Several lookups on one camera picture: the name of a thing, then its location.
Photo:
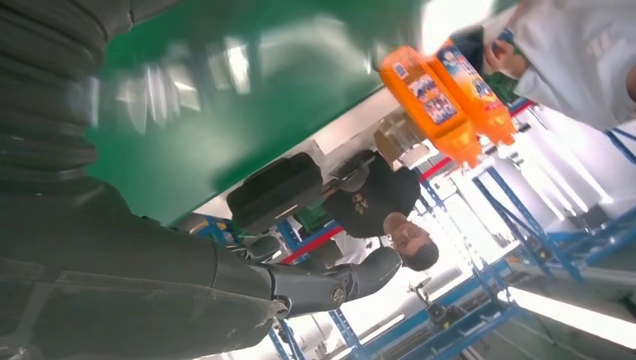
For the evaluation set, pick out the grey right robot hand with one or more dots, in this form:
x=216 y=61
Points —
x=124 y=288

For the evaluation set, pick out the black carrying case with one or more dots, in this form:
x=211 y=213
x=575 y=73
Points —
x=273 y=191

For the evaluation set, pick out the green plastic crate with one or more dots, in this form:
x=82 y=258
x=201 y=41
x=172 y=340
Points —
x=313 y=218

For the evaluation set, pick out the person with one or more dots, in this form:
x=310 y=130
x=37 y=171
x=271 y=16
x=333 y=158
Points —
x=571 y=59
x=377 y=198

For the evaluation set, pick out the blue metal shelf rack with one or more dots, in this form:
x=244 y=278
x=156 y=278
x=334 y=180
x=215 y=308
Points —
x=534 y=222

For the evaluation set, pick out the dark blue tablet case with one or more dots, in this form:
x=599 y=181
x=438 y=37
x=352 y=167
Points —
x=469 y=47

